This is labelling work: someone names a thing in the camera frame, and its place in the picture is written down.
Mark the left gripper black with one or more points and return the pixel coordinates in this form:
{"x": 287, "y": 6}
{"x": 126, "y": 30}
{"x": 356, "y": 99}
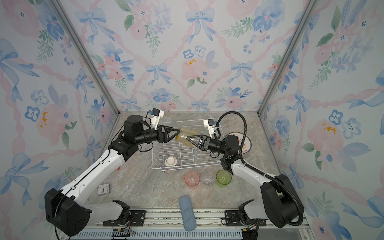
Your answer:
{"x": 163, "y": 137}

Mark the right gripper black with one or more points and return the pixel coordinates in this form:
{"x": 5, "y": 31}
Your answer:
{"x": 205, "y": 144}

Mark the yellow translucent plastic cup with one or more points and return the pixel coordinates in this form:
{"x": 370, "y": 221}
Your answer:
{"x": 182, "y": 136}

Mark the white ribbed bowl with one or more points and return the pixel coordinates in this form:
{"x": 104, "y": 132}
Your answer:
{"x": 172, "y": 165}

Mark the pink translucent plastic cup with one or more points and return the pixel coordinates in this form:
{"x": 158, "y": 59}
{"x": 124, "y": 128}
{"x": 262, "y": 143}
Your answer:
{"x": 192, "y": 179}

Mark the clear plastic cup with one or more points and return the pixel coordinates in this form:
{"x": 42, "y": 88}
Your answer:
{"x": 208, "y": 179}

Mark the green translucent plastic cup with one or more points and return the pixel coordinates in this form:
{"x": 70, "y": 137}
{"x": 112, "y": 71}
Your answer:
{"x": 223, "y": 178}

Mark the white plate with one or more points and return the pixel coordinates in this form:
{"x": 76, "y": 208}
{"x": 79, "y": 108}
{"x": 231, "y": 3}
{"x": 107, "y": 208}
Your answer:
{"x": 247, "y": 143}

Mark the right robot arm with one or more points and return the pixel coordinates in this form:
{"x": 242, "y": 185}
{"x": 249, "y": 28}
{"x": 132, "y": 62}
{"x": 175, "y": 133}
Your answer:
{"x": 280, "y": 202}

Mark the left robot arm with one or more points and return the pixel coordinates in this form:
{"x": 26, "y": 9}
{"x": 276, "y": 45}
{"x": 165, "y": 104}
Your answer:
{"x": 66, "y": 209}

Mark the blue oval sponge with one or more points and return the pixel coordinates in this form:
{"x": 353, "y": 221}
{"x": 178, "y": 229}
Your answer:
{"x": 187, "y": 212}

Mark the small white square clock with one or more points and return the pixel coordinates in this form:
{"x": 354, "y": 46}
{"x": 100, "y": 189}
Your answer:
{"x": 103, "y": 189}

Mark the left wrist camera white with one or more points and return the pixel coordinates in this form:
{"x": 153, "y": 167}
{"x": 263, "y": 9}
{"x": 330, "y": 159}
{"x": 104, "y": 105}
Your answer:
{"x": 156, "y": 116}

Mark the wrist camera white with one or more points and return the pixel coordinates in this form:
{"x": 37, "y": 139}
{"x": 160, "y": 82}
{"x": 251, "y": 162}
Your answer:
{"x": 210, "y": 124}
{"x": 156, "y": 116}

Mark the white wire dish rack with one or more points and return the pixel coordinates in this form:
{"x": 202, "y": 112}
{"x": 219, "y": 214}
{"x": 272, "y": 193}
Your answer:
{"x": 189, "y": 157}

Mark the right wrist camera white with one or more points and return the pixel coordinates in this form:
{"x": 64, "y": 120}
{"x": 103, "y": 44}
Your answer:
{"x": 210, "y": 124}

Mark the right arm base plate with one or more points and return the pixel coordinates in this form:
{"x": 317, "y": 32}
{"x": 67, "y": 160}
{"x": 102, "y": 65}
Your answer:
{"x": 233, "y": 218}

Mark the aluminium front rail frame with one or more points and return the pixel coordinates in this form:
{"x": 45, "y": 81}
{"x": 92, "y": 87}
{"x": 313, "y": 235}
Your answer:
{"x": 167, "y": 224}

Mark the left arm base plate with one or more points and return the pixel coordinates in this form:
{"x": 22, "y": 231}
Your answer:
{"x": 133, "y": 218}

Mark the left aluminium corner post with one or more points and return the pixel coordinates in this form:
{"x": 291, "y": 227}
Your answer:
{"x": 59, "y": 10}

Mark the aluminium corner post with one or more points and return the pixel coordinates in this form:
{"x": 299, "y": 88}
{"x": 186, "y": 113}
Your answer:
{"x": 303, "y": 23}
{"x": 59, "y": 10}

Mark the right aluminium corner post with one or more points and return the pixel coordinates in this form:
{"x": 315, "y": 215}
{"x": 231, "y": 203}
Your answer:
{"x": 303, "y": 23}

